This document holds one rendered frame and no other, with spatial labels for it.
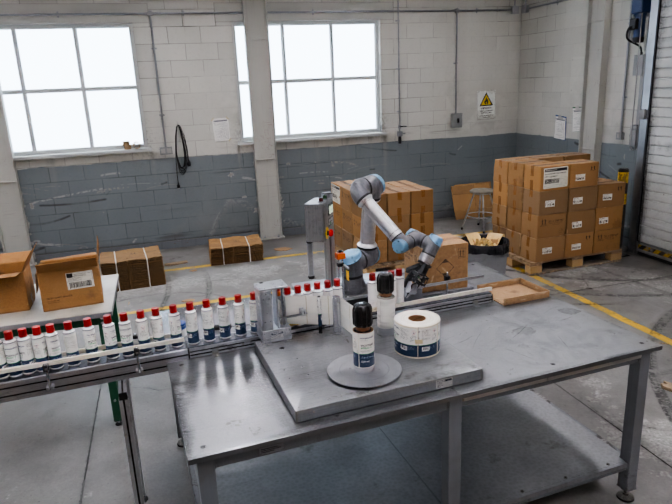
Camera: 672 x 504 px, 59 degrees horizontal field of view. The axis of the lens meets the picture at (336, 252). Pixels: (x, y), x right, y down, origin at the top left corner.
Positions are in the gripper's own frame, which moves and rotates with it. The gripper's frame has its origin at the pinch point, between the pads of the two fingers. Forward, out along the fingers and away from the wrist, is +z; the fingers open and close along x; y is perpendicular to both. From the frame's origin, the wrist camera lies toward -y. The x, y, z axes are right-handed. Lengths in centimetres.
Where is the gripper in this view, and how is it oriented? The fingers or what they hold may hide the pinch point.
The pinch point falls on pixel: (405, 295)
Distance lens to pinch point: 316.5
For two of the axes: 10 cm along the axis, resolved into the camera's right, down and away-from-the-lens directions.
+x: 8.3, 3.7, 4.2
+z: -4.3, 9.0, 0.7
